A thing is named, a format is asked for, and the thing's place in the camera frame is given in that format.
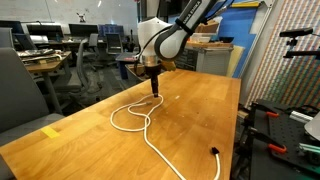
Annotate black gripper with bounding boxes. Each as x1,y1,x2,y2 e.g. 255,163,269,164
147,66,161,98

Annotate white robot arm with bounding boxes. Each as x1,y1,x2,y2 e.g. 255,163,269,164
134,0,227,97

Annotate cardboard box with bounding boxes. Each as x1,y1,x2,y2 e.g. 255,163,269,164
125,64,148,83

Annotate dark mesh office chair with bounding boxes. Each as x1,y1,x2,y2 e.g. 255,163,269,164
106,33,123,55

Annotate grey office chair centre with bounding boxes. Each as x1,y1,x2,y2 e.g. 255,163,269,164
53,39,102,105

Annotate black computer monitor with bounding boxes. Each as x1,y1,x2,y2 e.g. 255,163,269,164
69,24,98,37

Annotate yellow tape strip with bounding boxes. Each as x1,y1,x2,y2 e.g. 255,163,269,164
41,126,60,139

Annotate wooden desk with clutter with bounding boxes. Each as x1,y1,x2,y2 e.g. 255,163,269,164
17,50,71,114

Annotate grey office chair foreground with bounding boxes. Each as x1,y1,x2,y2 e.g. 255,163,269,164
0,48,64,146

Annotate black perforated breadboard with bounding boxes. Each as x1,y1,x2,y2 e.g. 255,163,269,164
250,99,320,180

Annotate wrist camera yellow green mount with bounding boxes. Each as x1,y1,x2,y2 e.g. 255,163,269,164
161,61,176,71

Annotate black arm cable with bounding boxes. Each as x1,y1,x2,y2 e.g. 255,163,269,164
133,23,178,76

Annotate orange handled clamp upper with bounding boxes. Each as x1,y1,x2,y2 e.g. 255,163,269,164
257,105,279,118

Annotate orange handled clamp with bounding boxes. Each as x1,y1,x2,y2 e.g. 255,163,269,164
249,127,287,154
257,105,279,118

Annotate black camera on stand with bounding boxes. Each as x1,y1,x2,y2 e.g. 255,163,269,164
279,27,320,60

